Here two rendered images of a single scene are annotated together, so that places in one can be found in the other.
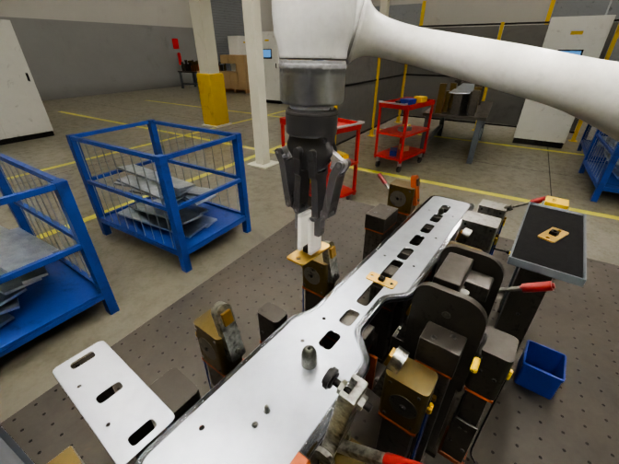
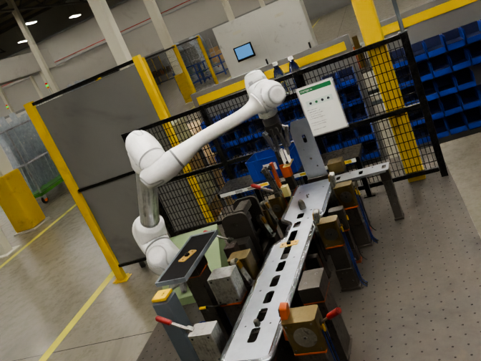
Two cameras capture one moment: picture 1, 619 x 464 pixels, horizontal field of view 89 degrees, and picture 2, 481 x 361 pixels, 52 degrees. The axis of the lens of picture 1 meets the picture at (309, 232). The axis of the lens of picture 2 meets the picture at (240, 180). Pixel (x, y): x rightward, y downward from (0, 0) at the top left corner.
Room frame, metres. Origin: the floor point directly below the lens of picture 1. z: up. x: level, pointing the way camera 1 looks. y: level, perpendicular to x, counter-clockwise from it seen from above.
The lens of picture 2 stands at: (2.59, -0.69, 1.92)
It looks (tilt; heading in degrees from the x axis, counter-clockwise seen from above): 16 degrees down; 168
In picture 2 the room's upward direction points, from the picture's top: 23 degrees counter-clockwise
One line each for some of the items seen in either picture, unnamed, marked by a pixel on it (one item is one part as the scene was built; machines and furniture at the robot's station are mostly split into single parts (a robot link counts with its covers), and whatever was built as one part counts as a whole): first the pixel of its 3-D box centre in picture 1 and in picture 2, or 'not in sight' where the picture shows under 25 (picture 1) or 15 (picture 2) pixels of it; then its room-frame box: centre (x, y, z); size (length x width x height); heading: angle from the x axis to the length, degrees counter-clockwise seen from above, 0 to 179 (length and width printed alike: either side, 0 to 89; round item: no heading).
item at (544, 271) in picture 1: (550, 236); (188, 256); (0.69, -0.61, 1.16); 0.37 x 0.14 x 0.02; 143
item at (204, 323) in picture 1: (222, 371); (356, 214); (0.51, 0.22, 0.87); 0.12 x 0.07 x 0.35; 53
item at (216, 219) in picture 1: (167, 187); not in sight; (2.69, 1.30, 0.48); 1.20 x 0.80 x 0.95; 59
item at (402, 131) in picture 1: (402, 133); not in sight; (4.76, -1.36, 0.49); 0.81 x 0.46 x 0.97; 136
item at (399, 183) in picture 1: (395, 220); (323, 359); (1.30, -0.40, 0.88); 0.14 x 0.09 x 0.36; 53
